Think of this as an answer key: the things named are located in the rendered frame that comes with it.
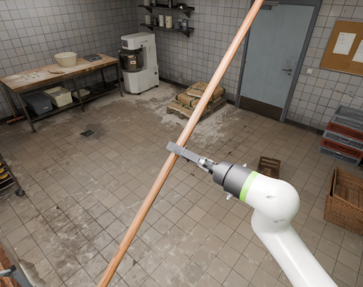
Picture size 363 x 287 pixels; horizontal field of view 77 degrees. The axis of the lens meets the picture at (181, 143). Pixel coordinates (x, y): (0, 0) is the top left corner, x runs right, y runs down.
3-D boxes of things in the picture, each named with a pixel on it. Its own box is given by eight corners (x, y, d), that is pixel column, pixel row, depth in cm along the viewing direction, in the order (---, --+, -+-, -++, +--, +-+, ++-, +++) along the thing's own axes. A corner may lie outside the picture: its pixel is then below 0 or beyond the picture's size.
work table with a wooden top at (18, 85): (32, 133, 436) (12, 89, 382) (16, 119, 477) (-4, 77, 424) (124, 95, 570) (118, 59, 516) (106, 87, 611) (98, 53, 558)
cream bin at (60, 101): (58, 107, 469) (54, 97, 455) (46, 101, 494) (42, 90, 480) (74, 102, 491) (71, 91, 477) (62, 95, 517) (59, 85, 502)
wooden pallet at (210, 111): (194, 125, 458) (195, 119, 449) (166, 113, 500) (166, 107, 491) (226, 105, 531) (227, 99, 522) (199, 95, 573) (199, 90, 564)
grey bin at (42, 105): (36, 115, 443) (32, 105, 429) (26, 107, 469) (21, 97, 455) (54, 109, 465) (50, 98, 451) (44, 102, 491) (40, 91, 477)
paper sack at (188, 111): (192, 120, 451) (192, 113, 441) (178, 114, 471) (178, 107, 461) (210, 108, 486) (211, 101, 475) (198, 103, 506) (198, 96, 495)
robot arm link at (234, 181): (258, 171, 69) (253, 165, 61) (240, 206, 68) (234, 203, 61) (240, 163, 72) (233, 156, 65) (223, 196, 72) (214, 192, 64)
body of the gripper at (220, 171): (219, 185, 64) (193, 171, 69) (227, 189, 71) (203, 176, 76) (232, 162, 65) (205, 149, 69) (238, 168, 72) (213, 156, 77)
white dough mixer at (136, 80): (133, 98, 558) (126, 41, 480) (119, 91, 589) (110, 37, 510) (160, 87, 614) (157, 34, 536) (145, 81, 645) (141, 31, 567)
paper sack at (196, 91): (203, 100, 453) (203, 92, 443) (186, 97, 465) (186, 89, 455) (213, 89, 499) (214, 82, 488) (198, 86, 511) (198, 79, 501)
